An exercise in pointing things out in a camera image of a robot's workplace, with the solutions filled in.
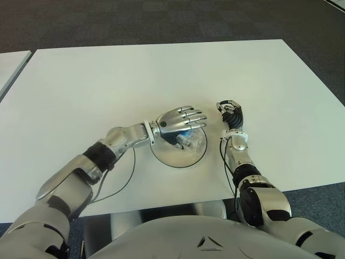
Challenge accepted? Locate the robot right leg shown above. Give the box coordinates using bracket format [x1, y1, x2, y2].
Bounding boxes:
[192, 199, 229, 220]

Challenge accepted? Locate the white furniture panel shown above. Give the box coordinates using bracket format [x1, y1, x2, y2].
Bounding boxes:
[323, 0, 345, 10]

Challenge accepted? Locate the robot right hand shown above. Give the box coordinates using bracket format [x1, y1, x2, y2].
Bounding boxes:
[215, 99, 244, 131]

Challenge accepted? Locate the clear water bottle blue cap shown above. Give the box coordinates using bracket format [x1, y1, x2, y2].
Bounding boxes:
[176, 128, 207, 156]

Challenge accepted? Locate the neighbouring white table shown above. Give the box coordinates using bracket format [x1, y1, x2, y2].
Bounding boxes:
[0, 50, 33, 102]

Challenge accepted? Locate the robot leg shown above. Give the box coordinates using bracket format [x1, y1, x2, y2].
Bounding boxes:
[110, 209, 144, 241]
[192, 199, 229, 220]

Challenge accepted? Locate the silver robot torso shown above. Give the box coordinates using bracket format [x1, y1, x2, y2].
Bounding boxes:
[86, 214, 319, 259]

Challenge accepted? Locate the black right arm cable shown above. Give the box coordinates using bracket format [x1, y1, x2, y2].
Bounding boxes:
[219, 137, 241, 220]

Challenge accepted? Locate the robot left leg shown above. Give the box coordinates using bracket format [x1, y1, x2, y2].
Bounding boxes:
[110, 209, 144, 241]

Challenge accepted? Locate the white plate black rim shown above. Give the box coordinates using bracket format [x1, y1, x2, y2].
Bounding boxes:
[150, 126, 209, 168]

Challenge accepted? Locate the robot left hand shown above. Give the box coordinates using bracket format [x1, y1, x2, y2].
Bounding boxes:
[150, 106, 208, 151]

